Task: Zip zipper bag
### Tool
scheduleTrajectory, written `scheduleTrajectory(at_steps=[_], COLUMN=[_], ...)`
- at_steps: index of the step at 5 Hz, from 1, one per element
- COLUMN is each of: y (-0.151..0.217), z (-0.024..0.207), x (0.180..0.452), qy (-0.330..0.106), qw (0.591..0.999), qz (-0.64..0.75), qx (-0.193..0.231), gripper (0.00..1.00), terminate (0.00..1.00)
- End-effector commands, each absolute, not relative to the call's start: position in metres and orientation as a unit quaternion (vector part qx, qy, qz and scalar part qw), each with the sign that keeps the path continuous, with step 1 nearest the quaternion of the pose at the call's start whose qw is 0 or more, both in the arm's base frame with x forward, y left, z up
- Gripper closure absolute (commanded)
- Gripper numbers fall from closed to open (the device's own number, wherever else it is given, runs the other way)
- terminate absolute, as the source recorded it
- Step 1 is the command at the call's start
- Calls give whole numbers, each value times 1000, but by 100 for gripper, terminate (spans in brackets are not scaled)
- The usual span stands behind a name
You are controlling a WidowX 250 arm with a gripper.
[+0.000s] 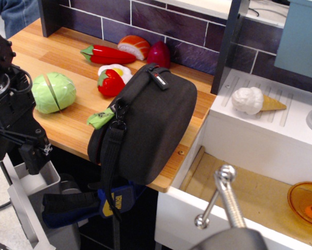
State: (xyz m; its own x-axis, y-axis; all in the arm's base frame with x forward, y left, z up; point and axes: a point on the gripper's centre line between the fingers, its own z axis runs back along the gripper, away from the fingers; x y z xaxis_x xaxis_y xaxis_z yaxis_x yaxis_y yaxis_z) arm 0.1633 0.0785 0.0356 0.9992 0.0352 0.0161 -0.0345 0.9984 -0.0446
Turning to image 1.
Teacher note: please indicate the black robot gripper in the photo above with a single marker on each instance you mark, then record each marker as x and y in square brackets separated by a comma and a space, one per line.
[18, 126]

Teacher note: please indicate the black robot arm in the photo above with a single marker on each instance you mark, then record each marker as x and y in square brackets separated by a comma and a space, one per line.
[6, 57]

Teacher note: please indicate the black zipper case bag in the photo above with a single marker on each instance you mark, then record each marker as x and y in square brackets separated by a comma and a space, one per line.
[152, 113]

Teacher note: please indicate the blue black bar clamp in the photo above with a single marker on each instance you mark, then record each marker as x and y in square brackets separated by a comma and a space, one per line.
[65, 209]

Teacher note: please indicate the green toy cabbage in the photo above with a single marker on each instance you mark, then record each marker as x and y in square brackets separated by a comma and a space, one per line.
[53, 92]

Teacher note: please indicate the red toy strawberry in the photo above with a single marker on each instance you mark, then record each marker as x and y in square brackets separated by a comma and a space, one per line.
[110, 83]

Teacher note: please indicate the red toy chili pepper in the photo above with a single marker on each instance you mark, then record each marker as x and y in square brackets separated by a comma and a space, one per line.
[106, 55]

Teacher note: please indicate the toy fried egg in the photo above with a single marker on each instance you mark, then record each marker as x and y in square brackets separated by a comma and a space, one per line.
[124, 72]

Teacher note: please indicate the person in blue jeans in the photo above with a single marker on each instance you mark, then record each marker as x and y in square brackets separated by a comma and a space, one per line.
[18, 14]

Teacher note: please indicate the toy salmon sushi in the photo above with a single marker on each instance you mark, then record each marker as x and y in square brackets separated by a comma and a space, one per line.
[135, 45]

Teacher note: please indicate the dark red toy onion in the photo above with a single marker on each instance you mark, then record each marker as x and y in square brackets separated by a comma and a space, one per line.
[159, 54]

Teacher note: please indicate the chrome toy faucet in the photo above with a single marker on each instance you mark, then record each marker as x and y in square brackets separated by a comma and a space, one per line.
[223, 178]

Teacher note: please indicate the toy ice cream cone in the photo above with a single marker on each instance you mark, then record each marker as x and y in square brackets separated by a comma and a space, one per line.
[251, 101]

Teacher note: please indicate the orange plastic bowl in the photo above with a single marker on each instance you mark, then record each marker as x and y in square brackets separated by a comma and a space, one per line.
[300, 200]

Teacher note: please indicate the light blue cabinet door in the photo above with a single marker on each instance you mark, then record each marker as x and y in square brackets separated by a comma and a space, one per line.
[295, 49]

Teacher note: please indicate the grey metal bracket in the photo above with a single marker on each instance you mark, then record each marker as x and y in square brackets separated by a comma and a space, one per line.
[26, 194]

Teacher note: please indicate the dark grey shelf post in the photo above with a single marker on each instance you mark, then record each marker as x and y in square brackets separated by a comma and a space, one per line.
[229, 43]

